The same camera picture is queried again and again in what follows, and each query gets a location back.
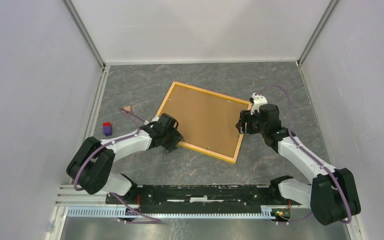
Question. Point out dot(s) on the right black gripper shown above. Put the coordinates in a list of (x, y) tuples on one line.
[(246, 117)]

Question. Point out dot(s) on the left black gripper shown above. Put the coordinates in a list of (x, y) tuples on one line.
[(177, 137)]

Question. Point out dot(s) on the brown backing board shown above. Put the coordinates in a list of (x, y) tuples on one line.
[(205, 119)]

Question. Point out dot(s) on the wooden picture frame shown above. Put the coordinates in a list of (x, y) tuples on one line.
[(165, 102)]

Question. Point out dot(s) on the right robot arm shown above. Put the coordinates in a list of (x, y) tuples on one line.
[(331, 193)]

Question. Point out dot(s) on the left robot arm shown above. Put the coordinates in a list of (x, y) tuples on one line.
[(91, 166)]

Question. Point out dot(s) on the red and purple block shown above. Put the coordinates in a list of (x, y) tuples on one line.
[(107, 129)]

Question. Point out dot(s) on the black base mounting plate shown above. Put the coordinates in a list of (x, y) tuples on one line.
[(201, 199)]

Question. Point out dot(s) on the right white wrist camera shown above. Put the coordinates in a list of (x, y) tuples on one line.
[(257, 100)]

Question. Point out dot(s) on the aluminium rail frame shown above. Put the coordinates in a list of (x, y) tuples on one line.
[(79, 216)]

